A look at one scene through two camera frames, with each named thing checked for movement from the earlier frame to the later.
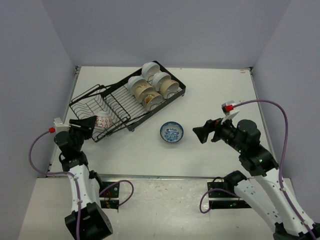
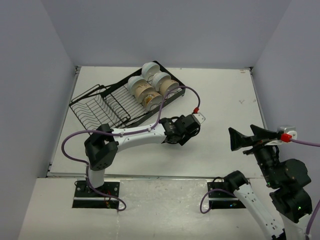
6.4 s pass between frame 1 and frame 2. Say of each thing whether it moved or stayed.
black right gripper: moved
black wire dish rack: stayed
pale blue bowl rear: stayed
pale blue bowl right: stayed
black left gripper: moved
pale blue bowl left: stayed
